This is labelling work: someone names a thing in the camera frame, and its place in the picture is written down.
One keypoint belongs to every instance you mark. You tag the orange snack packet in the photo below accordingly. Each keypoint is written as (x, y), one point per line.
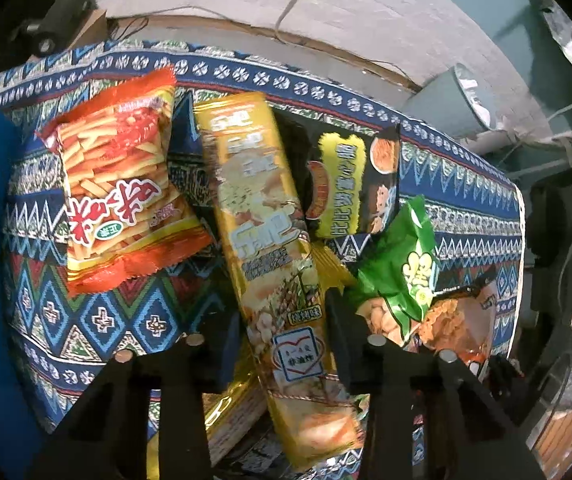
(110, 175)

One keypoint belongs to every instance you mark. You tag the white pipe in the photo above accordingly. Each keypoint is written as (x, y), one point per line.
(491, 139)

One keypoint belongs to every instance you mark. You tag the blue patterned tablecloth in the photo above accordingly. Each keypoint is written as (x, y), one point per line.
(115, 320)

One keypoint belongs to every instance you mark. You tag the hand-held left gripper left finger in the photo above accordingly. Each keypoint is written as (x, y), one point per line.
(224, 360)

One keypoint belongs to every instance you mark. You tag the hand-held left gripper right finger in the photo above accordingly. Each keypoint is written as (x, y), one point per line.
(346, 350)

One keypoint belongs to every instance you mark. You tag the grey metal bucket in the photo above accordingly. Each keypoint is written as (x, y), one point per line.
(446, 100)

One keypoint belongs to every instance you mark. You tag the gold snack packet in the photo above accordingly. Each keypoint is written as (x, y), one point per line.
(236, 410)

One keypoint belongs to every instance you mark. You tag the green snack packet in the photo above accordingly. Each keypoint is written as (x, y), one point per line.
(396, 260)

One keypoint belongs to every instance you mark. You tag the brown cardboard box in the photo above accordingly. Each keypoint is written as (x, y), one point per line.
(93, 27)

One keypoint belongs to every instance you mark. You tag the black snack packet yellow label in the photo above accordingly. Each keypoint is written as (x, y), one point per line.
(341, 185)

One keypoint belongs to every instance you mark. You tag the long yellow snack packet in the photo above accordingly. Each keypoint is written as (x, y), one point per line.
(261, 240)

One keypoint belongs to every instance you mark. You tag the orange brown snack bag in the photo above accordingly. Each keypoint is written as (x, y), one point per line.
(456, 325)

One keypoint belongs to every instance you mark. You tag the black clamp mount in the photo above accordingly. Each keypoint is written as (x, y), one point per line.
(63, 10)

